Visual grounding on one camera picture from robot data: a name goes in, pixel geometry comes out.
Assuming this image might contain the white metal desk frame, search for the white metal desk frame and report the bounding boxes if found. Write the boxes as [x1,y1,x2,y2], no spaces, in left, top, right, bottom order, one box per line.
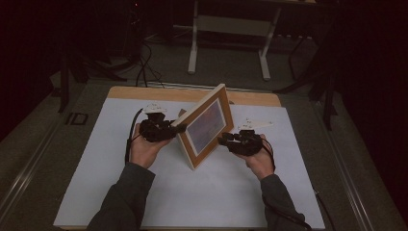
[187,0,283,81]

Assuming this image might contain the thin black cable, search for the thin black cable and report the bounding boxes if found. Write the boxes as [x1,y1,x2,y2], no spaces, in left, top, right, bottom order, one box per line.
[312,187,336,231]

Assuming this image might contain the black floor cable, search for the black floor cable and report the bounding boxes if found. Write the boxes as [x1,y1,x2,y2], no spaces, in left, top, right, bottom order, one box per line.
[135,42,152,88]
[143,61,166,90]

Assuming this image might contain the wooden photo frame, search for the wooden photo frame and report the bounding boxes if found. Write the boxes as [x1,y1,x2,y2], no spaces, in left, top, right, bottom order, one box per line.
[171,83,235,171]

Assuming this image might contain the metal floor rail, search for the metal floor rail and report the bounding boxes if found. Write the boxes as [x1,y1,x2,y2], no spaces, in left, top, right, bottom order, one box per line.
[316,102,374,231]
[0,121,62,222]

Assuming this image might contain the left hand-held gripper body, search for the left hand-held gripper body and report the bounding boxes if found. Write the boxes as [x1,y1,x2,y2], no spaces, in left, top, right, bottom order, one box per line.
[139,102,174,143]

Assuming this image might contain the metal floor strip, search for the metal floor strip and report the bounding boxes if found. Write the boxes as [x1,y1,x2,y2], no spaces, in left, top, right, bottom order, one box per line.
[145,81,273,94]

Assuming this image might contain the black metal stand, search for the black metal stand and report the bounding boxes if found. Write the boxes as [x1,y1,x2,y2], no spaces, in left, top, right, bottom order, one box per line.
[59,54,128,114]
[273,32,340,131]

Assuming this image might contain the white table mat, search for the white table mat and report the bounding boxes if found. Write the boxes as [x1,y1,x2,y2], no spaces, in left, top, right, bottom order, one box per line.
[52,97,325,229]

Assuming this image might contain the person's right hand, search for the person's right hand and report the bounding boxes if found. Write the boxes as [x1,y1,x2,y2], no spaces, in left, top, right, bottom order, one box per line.
[237,134,275,181]

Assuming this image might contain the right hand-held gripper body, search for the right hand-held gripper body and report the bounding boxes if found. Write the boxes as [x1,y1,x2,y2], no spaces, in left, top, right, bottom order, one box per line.
[228,117,273,157]

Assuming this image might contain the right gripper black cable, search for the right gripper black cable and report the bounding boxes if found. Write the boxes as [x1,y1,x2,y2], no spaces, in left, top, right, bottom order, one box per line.
[261,138,314,231]

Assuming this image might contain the person's left hand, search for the person's left hand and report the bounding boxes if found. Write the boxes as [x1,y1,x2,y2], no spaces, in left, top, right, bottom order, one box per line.
[129,124,171,170]

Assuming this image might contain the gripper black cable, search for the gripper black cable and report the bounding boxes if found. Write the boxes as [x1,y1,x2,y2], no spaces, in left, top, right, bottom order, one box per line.
[261,138,314,231]
[124,108,143,167]

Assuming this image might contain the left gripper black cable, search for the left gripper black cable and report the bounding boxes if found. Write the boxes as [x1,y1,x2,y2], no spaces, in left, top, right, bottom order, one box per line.
[124,108,143,167]

